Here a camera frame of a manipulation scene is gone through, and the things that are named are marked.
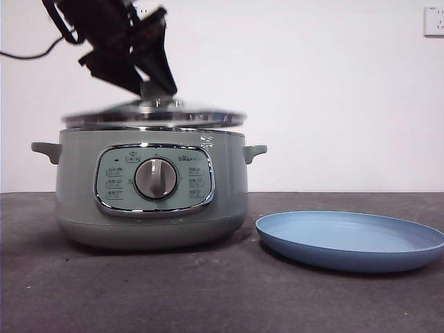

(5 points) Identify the glass lid with green knob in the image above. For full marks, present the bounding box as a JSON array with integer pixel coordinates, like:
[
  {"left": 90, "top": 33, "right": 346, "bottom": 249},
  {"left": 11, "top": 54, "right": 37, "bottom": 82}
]
[{"left": 61, "top": 81, "right": 248, "bottom": 130}]

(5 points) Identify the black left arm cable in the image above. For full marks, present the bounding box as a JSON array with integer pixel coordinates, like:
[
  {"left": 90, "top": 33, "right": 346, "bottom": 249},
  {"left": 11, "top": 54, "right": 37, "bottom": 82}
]
[{"left": 0, "top": 34, "right": 70, "bottom": 60}]

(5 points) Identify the pale green electric steamer pot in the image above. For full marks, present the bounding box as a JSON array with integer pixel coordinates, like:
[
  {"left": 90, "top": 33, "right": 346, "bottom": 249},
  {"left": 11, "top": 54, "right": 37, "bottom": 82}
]
[{"left": 31, "top": 126, "right": 268, "bottom": 251}]

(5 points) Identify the blue round plate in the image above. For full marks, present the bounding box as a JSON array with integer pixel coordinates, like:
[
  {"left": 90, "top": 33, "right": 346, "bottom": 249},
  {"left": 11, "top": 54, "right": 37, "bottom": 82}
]
[{"left": 255, "top": 210, "right": 444, "bottom": 273}]

